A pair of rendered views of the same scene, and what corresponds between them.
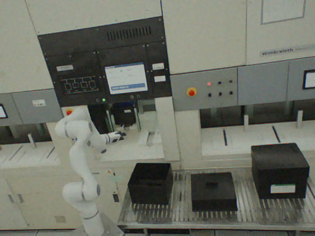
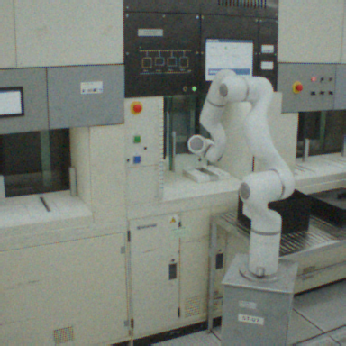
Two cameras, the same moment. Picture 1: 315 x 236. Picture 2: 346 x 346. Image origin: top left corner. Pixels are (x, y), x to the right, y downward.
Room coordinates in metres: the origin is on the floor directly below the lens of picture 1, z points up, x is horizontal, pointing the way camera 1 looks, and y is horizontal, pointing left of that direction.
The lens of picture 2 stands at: (0.56, 1.77, 1.66)
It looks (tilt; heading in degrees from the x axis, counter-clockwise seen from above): 15 degrees down; 319
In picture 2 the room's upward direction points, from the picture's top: straight up
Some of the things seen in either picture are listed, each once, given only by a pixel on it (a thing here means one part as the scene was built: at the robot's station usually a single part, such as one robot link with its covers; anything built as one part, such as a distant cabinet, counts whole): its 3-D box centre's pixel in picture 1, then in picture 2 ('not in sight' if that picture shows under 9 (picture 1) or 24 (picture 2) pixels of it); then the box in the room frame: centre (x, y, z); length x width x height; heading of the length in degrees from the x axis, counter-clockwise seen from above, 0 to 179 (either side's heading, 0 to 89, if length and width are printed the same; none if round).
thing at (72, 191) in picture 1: (79, 198); (261, 202); (1.60, 0.40, 1.07); 0.19 x 0.12 x 0.24; 78
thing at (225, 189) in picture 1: (212, 189); (341, 203); (1.71, -0.47, 0.83); 0.29 x 0.29 x 0.13; 76
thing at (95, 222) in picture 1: (92, 222); (264, 250); (1.60, 0.37, 0.85); 0.19 x 0.19 x 0.18
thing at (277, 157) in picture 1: (277, 170); not in sight; (1.69, -0.91, 0.89); 0.29 x 0.29 x 0.25; 76
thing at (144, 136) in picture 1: (151, 137); (205, 172); (2.47, -0.17, 0.89); 0.22 x 0.21 x 0.04; 164
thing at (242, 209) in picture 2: (151, 182); (273, 208); (1.89, -0.07, 0.85); 0.28 x 0.28 x 0.17; 69
